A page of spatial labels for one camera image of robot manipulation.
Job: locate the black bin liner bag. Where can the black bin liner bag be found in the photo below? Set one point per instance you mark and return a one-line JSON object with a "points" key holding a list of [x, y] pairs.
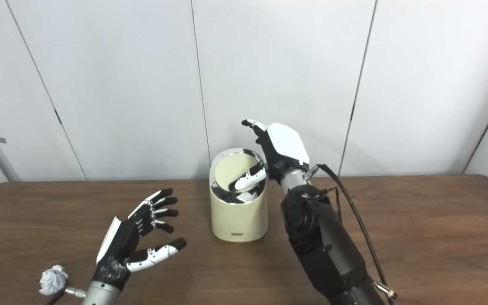
{"points": [[227, 197]]}

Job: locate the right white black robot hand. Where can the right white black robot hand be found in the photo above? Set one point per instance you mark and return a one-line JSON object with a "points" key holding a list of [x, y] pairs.
{"points": [[286, 142]]}

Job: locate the cream-colored bin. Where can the cream-colored bin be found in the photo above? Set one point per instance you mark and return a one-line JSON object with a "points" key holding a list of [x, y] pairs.
{"points": [[239, 220]]}

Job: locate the white paper ball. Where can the white paper ball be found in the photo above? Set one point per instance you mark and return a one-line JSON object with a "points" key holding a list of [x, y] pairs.
{"points": [[53, 279]]}

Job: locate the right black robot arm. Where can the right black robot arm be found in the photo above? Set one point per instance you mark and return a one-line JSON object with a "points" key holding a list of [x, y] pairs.
{"points": [[324, 241]]}

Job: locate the cream round bin lid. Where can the cream round bin lid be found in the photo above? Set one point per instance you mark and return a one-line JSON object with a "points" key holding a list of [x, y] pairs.
{"points": [[229, 169]]}

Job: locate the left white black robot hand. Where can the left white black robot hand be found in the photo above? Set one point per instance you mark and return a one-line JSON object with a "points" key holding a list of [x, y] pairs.
{"points": [[119, 248]]}

